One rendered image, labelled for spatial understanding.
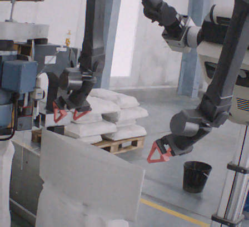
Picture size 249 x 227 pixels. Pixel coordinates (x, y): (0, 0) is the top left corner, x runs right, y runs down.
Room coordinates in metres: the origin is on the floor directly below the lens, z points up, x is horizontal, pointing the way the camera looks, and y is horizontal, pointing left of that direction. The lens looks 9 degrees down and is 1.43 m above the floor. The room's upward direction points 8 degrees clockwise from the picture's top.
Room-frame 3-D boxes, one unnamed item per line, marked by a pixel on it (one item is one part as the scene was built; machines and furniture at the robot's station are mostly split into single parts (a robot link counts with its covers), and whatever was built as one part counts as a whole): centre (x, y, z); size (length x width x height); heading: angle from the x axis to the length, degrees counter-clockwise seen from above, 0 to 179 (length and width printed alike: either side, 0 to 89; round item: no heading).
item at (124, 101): (5.06, 0.22, 0.56); 0.67 x 0.43 x 0.15; 52
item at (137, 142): (4.79, 0.40, 0.07); 1.20 x 0.82 x 0.14; 144
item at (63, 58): (1.63, 0.42, 1.21); 0.30 x 0.25 x 0.30; 52
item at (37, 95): (1.44, 0.33, 1.14); 0.05 x 0.04 x 0.16; 142
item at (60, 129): (1.63, 0.27, 0.98); 0.09 x 0.05 x 0.05; 142
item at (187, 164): (3.68, -0.77, 0.13); 0.30 x 0.30 x 0.26
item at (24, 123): (1.46, 0.40, 1.04); 0.08 x 0.06 x 0.05; 142
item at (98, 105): (4.43, 0.40, 0.56); 0.66 x 0.42 x 0.15; 142
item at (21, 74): (1.15, 0.33, 1.25); 0.10 x 0.08 x 0.12; 167
